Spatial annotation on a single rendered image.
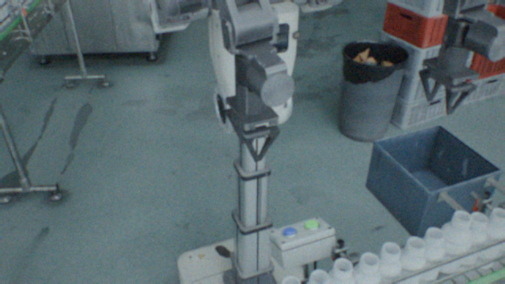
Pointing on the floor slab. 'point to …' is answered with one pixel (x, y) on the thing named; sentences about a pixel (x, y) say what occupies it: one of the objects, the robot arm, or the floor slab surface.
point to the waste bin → (369, 88)
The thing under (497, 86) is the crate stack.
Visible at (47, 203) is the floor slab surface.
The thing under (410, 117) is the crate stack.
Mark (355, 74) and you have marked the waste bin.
